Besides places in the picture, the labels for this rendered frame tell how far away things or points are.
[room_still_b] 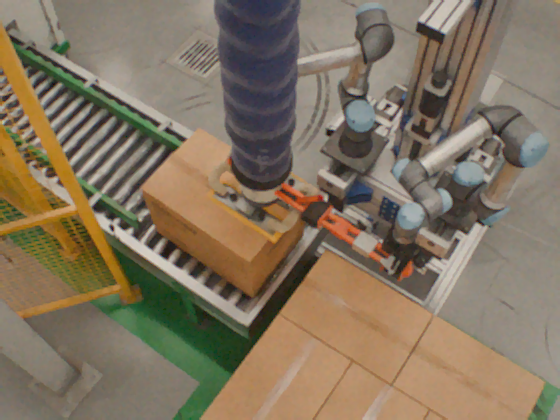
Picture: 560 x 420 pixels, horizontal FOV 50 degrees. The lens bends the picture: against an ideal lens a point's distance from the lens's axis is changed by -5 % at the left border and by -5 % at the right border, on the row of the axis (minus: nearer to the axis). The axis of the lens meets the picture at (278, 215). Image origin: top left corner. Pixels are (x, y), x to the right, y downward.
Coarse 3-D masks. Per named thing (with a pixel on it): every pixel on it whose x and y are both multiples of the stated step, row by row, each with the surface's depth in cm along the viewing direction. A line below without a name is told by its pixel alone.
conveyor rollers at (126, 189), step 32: (0, 96) 352; (64, 96) 350; (32, 128) 339; (64, 128) 338; (128, 128) 340; (32, 160) 328; (96, 160) 329; (128, 160) 328; (160, 160) 332; (128, 192) 321; (192, 256) 302; (288, 256) 301; (224, 288) 295
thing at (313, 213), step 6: (306, 204) 231; (312, 204) 233; (318, 204) 233; (324, 204) 233; (330, 204) 232; (306, 210) 232; (312, 210) 232; (318, 210) 232; (324, 210) 232; (330, 210) 232; (306, 216) 230; (312, 216) 230; (318, 216) 230; (324, 216) 229; (306, 222) 233; (312, 222) 230; (318, 222) 229; (318, 228) 232
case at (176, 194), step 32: (192, 160) 280; (224, 160) 280; (160, 192) 272; (192, 192) 272; (160, 224) 296; (192, 224) 266; (224, 224) 264; (224, 256) 271; (256, 256) 259; (256, 288) 286
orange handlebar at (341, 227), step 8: (288, 184) 238; (280, 192) 236; (296, 192) 236; (288, 200) 235; (296, 208) 234; (328, 216) 232; (336, 216) 231; (328, 224) 230; (336, 224) 229; (344, 224) 229; (336, 232) 228; (344, 232) 228; (352, 232) 229; (360, 232) 228; (352, 240) 227; (376, 248) 226; (376, 256) 224; (408, 272) 221
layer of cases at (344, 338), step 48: (336, 288) 294; (384, 288) 294; (288, 336) 283; (336, 336) 283; (384, 336) 283; (432, 336) 282; (240, 384) 272; (288, 384) 272; (336, 384) 273; (384, 384) 272; (432, 384) 272; (480, 384) 271; (528, 384) 271
